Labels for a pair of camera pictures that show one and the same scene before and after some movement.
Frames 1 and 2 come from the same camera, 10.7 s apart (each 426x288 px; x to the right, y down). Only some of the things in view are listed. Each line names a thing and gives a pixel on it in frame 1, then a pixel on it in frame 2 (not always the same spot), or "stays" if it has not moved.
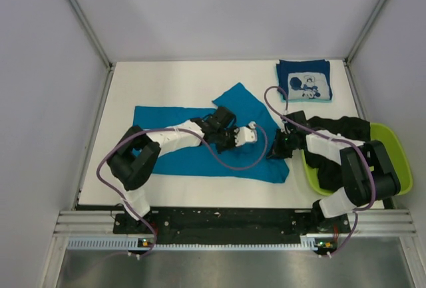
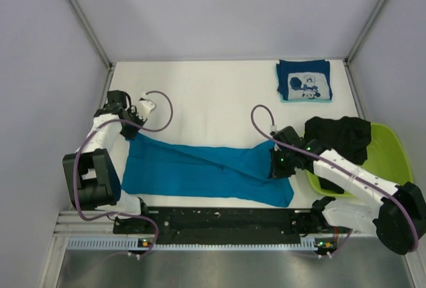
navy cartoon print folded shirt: [305, 79] stays
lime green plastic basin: [386, 135] stays
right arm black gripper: [276, 151] -> [275, 171]
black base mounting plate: [231, 225] stays
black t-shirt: [329, 171] stays
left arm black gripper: [231, 130] -> [140, 120]
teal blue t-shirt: [249, 161] -> [154, 166]
